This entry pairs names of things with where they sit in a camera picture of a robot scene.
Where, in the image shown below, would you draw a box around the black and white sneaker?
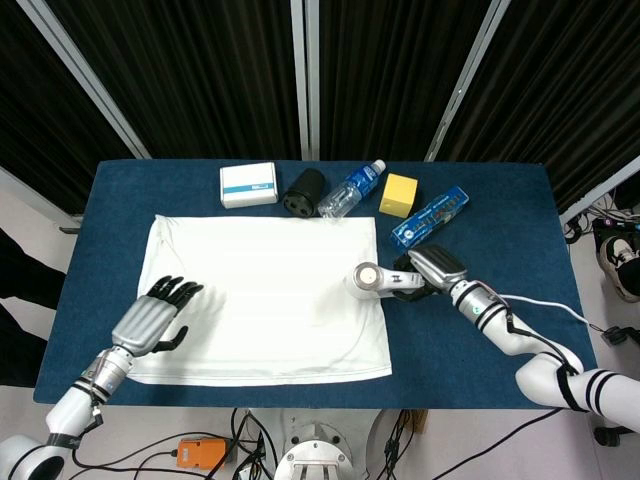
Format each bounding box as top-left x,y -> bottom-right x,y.
598,235 -> 640,301

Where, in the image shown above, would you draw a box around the white cotton garment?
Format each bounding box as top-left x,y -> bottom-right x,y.
137,213 -> 394,389

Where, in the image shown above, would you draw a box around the black cylindrical cup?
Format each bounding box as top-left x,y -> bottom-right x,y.
281,168 -> 327,219

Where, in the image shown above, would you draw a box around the orange box device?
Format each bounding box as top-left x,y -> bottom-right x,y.
177,437 -> 232,470

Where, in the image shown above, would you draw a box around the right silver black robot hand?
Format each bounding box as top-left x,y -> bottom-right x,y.
391,244 -> 469,304

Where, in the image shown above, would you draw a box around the clear bottle with blue label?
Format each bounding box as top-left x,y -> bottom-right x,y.
317,158 -> 388,219

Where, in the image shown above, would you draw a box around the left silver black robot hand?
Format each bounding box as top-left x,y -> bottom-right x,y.
110,274 -> 205,357

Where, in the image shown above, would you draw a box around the white handheld garment steamer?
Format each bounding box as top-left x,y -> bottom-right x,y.
341,260 -> 429,302

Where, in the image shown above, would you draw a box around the long blue carton box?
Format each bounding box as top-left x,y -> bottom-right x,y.
390,184 -> 471,251

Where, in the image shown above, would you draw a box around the black pleated curtain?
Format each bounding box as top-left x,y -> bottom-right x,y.
449,0 -> 640,211
47,0 -> 304,160
317,0 -> 496,162
0,0 -> 136,214

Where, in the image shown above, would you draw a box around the dark trousers of person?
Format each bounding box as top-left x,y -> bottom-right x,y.
0,227 -> 69,389

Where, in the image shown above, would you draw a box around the white box with blue stripe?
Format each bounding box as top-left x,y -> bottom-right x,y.
218,161 -> 279,210

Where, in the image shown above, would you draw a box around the grey aluminium frame post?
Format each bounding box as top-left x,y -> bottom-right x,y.
558,154 -> 640,226
0,164 -> 84,232
290,0 -> 321,161
424,0 -> 511,162
19,0 -> 151,160

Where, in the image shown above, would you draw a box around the black floor cable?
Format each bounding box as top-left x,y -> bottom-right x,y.
379,407 -> 566,480
72,444 -> 180,470

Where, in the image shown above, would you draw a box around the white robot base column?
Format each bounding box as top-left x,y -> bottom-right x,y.
272,409 -> 371,480

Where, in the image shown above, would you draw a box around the yellow sponge cube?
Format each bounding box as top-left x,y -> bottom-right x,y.
379,173 -> 419,218

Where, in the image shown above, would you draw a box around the dark blue table cloth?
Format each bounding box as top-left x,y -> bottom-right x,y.
32,158 -> 601,410

